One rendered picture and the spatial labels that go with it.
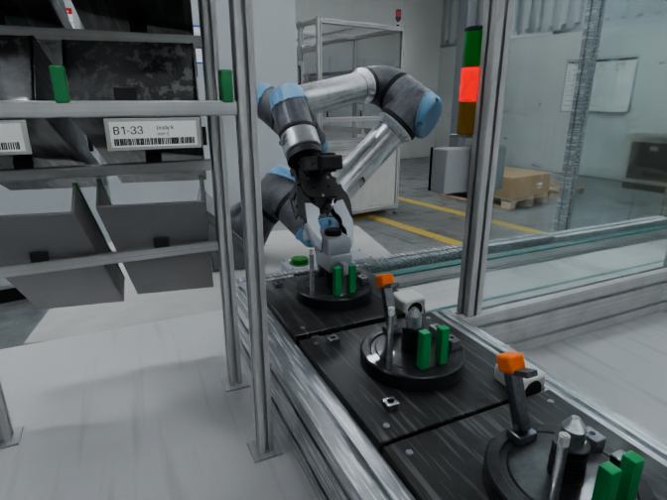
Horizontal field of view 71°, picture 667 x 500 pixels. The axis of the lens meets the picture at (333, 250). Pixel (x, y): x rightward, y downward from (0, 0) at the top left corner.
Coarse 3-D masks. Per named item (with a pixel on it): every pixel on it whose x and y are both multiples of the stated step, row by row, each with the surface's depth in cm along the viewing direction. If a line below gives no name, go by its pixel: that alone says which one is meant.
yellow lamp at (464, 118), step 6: (462, 102) 72; (468, 102) 71; (474, 102) 71; (462, 108) 72; (468, 108) 71; (474, 108) 71; (462, 114) 72; (468, 114) 71; (474, 114) 71; (462, 120) 72; (468, 120) 72; (462, 126) 73; (468, 126) 72; (462, 132) 73; (468, 132) 72
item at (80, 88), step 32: (64, 64) 47; (96, 64) 48; (128, 64) 49; (160, 64) 50; (192, 64) 50; (96, 96) 48; (160, 96) 49; (192, 96) 50; (96, 128) 52; (128, 160) 64
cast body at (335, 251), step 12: (336, 228) 82; (324, 240) 81; (336, 240) 80; (348, 240) 81; (324, 252) 82; (336, 252) 81; (348, 252) 82; (324, 264) 82; (336, 264) 81; (348, 264) 82
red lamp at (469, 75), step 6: (474, 66) 69; (462, 72) 71; (468, 72) 70; (474, 72) 69; (462, 78) 71; (468, 78) 70; (474, 78) 70; (462, 84) 71; (468, 84) 70; (474, 84) 70; (462, 90) 72; (468, 90) 70; (474, 90) 70; (462, 96) 72; (468, 96) 71; (474, 96) 70
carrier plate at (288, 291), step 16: (368, 272) 97; (272, 288) 89; (288, 288) 89; (272, 304) 82; (288, 304) 82; (368, 304) 82; (288, 320) 76; (304, 320) 76; (320, 320) 76; (336, 320) 76; (352, 320) 76; (368, 320) 76; (384, 320) 77; (304, 336) 71
